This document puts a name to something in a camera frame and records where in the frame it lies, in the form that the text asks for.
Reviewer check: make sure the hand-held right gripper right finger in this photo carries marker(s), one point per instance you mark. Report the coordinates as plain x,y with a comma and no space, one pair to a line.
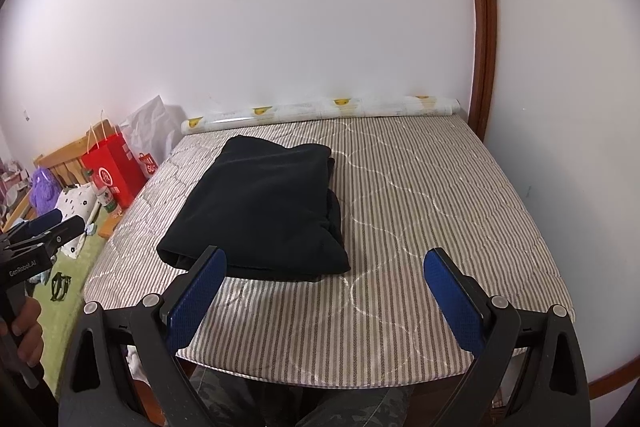
452,302

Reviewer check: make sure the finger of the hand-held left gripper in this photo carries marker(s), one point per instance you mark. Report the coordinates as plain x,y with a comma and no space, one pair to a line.
42,222
62,234

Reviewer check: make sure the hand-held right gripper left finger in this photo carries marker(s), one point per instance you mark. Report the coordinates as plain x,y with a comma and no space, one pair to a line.
197,297

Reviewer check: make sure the black sweatshirt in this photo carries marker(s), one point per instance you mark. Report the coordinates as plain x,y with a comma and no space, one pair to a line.
260,207

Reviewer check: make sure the person's left hand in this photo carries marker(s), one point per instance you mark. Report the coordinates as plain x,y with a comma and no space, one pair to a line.
29,332

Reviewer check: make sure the white pillow with black print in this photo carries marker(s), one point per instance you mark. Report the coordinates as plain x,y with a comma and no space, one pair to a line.
77,212

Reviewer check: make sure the small light blue clip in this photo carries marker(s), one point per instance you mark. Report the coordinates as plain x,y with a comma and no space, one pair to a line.
91,229

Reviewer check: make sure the purple plush toy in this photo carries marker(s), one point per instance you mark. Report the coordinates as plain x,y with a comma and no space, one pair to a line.
42,192

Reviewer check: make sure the green bed sheet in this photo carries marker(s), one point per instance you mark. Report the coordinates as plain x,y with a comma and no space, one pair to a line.
75,267

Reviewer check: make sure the plastic water bottle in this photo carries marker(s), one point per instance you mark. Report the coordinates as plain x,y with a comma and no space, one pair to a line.
106,199

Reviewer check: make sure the wooden headboard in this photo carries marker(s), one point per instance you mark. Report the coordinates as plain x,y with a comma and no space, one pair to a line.
62,159

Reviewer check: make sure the red paper shopping bag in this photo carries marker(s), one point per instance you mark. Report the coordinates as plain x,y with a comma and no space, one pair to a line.
115,169

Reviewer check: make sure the grey striped mattress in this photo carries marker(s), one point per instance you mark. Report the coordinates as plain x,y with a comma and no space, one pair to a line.
425,197

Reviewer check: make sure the white plastic shopping bag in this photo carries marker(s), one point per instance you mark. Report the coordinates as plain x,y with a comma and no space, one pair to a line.
150,134

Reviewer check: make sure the rolled printed paper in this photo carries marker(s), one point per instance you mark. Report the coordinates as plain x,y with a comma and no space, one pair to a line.
300,112

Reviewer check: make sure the brown wooden door frame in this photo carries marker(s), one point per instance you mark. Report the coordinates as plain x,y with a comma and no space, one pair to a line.
480,7

